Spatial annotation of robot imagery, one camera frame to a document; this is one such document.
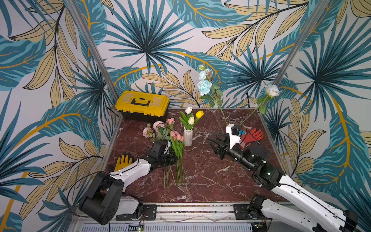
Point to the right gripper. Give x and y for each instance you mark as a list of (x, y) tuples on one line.
[(223, 147)]

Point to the pink tulip stem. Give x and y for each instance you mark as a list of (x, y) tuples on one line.
[(184, 176), (178, 171), (179, 146), (173, 138)]

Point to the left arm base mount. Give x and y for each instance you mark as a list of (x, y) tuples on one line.
[(143, 212)]

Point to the red glove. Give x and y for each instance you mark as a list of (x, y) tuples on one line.
[(248, 137)]

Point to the white rose stem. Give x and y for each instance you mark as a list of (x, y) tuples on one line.
[(271, 91)]

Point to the tall pink white flower spray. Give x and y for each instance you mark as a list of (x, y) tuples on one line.
[(208, 90)]

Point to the light pink peony bunch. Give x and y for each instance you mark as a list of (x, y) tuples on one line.
[(148, 132)]

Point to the aluminium front rail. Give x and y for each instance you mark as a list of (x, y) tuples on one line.
[(184, 212)]

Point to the tulip bouquet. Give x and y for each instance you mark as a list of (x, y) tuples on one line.
[(189, 119)]

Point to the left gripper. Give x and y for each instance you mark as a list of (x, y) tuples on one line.
[(173, 159)]

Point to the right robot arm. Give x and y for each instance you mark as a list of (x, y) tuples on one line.
[(312, 215)]

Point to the yellow black toolbox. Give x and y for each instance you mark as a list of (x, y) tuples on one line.
[(143, 107)]

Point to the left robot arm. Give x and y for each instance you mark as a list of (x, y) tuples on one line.
[(103, 200)]

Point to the white ribbed vase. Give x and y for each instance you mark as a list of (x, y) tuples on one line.
[(188, 137)]

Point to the pink peony spray stem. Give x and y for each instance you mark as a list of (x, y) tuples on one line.
[(162, 132)]

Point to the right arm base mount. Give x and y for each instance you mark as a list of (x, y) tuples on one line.
[(246, 211)]

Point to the magenta rose stem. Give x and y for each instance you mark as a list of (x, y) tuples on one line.
[(170, 121)]

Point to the yellow work glove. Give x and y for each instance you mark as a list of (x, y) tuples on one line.
[(123, 161)]

